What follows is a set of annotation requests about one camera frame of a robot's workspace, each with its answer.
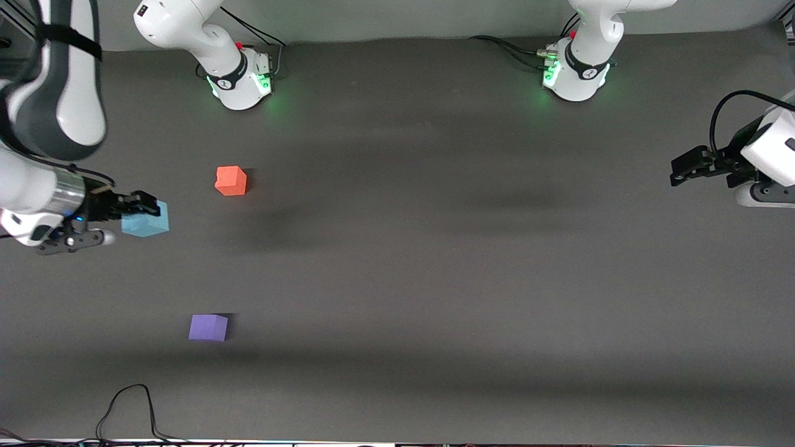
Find light blue foam block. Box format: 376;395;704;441
120;200;170;238

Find orange foam block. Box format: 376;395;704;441
214;166;248;197

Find purple foam block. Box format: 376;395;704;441
188;314;229;343

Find dark grey table mat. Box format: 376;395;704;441
0;28;795;445

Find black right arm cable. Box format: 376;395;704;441
0;140;117;189

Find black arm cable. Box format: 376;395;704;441
709;90;795;163
0;140;117;189

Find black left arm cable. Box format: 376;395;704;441
709;90;795;163

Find thin black looped cable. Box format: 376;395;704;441
0;384;224;447

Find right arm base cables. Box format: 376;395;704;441
196;6;294;80

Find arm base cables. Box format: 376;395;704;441
468;12;581;72
196;6;294;80

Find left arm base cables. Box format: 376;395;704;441
468;12;581;72

